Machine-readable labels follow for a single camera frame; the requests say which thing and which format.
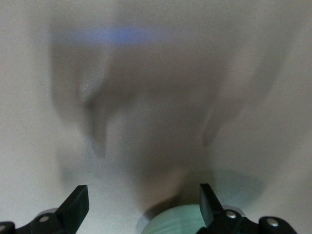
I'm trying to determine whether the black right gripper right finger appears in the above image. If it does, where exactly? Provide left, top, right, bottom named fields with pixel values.
left=195, top=182, right=298, bottom=234

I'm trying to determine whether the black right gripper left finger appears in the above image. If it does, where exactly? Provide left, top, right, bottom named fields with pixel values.
left=0, top=184, right=90, bottom=234

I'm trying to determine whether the light green bowl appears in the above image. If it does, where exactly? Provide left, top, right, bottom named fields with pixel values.
left=139, top=204, right=208, bottom=234

